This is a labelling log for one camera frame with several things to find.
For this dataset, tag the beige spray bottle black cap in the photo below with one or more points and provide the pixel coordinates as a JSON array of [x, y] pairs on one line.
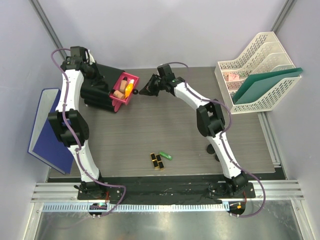
[[118, 94]]

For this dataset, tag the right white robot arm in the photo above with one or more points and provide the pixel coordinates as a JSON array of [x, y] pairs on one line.
[[210, 122]]

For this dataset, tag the pink closed drawer front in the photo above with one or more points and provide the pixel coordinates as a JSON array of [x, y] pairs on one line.
[[116, 105]]

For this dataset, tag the white mesh file rack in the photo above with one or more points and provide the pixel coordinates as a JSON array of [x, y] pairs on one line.
[[264, 53]]

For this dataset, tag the black drawer organizer cabinet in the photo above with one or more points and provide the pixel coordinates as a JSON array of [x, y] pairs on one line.
[[96, 91]]

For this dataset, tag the green lipstick tube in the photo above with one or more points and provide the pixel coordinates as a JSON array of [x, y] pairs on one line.
[[165, 155]]

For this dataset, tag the green folder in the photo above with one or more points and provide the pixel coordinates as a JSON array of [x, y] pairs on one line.
[[256, 85]]

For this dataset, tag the slotted cable duct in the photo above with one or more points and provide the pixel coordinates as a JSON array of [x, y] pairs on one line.
[[93, 207]]

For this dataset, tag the beige foundation bottle black cap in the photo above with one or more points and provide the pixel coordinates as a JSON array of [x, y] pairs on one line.
[[123, 84]]

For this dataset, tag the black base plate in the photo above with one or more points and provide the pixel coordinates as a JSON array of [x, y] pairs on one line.
[[180, 189]]

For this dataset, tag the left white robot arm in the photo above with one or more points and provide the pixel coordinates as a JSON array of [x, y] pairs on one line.
[[67, 123]]

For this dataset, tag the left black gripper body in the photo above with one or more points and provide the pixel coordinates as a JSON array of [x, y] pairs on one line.
[[94, 75]]

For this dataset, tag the aluminium rail frame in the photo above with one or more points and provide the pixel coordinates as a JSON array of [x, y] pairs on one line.
[[270, 190]]

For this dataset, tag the blue binder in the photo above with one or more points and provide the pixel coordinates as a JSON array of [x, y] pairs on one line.
[[43, 143]]

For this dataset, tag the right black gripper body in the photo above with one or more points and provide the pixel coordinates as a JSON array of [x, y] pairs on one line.
[[154, 86]]

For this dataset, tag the black gold lipstick middle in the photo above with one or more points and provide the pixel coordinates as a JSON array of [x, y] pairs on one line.
[[159, 160]]

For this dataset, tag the orange tube white cap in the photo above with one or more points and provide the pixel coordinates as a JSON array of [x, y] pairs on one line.
[[129, 88]]

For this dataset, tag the pink paper note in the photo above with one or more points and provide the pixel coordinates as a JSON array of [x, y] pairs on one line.
[[231, 77]]

